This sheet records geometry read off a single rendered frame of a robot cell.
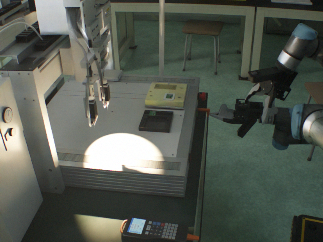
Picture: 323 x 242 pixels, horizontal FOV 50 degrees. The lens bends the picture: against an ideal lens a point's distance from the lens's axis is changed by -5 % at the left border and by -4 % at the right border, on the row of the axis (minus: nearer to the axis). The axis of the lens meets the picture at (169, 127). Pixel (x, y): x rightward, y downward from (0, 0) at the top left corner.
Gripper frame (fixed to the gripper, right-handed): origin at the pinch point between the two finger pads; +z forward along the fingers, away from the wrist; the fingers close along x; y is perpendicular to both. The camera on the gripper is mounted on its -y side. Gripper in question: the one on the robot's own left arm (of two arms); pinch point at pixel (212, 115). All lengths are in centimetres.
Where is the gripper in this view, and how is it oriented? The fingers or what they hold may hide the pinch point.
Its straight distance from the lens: 154.6
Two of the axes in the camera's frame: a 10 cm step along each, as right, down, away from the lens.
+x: -1.3, 5.5, -8.2
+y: -0.1, -8.3, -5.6
